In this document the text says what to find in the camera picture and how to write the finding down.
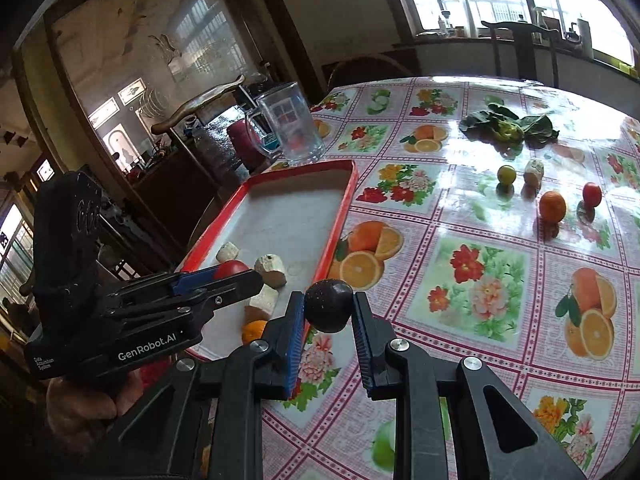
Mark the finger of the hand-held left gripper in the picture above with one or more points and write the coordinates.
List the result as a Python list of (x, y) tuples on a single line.
[(195, 279), (235, 287)]

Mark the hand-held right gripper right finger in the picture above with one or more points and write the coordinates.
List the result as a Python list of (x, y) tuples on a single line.
[(362, 340)]

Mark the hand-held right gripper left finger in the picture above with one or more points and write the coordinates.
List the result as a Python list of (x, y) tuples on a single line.
[(295, 340)]

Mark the red tomato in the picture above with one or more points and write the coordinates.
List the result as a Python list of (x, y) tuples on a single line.
[(232, 267), (592, 193)]

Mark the large pale cut root chunk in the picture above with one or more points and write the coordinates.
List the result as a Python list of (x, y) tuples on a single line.
[(270, 270)]

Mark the orange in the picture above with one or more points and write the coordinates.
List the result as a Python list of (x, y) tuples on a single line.
[(254, 332), (552, 206)]

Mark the dark purple plum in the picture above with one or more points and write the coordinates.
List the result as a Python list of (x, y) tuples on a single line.
[(327, 305)]

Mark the red rimmed tray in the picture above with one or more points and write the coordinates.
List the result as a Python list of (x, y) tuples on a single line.
[(290, 210)]

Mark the person's left hand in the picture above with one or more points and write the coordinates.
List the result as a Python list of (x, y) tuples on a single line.
[(85, 402)]

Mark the floral plastic tablecloth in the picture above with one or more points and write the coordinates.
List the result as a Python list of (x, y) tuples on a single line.
[(475, 270)]

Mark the dark red container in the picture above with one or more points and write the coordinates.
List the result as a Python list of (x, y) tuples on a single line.
[(240, 142)]

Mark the clear glass mug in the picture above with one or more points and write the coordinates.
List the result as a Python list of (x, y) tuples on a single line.
[(290, 120)]

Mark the green plum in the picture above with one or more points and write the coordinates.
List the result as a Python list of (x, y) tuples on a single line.
[(506, 174)]

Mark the etched glass cabinet door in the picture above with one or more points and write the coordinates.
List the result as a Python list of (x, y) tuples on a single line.
[(125, 60)]

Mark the dark rounded chair back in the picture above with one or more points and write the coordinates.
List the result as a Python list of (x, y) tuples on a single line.
[(365, 62)]

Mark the leafy green vegetable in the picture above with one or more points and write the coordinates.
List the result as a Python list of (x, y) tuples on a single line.
[(535, 127)]

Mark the dark wooden chair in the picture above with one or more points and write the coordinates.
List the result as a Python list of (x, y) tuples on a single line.
[(517, 50)]

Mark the spray bottle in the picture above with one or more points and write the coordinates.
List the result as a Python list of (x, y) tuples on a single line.
[(540, 16)]

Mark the kettle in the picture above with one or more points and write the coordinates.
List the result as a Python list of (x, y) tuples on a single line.
[(572, 35)]

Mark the tall white container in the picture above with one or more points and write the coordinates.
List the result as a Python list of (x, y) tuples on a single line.
[(585, 37)]

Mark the small green object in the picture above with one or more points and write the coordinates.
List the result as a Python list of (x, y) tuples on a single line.
[(625, 66)]

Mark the wooden chair with curved rail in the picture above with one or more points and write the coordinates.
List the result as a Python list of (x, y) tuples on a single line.
[(200, 102)]

